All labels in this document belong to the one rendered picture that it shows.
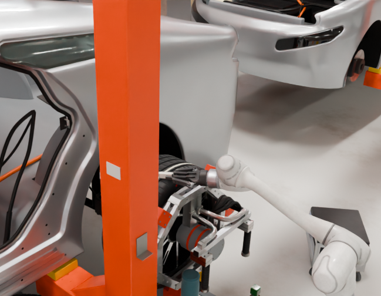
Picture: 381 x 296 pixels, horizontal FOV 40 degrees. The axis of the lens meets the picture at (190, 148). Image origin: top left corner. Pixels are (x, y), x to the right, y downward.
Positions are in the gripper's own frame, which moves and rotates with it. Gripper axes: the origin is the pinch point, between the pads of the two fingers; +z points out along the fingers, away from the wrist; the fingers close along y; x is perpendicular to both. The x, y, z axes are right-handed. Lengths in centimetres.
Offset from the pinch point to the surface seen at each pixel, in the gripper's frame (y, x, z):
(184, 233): -8.9, -29.5, -6.9
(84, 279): -35, -40, 38
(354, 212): 106, -124, -93
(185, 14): 575, -195, 159
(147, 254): -47.2, 1.3, -5.6
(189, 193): -2.8, -7.9, -10.9
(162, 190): -7.0, -3.2, 0.1
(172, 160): 17.4, -6.1, 2.3
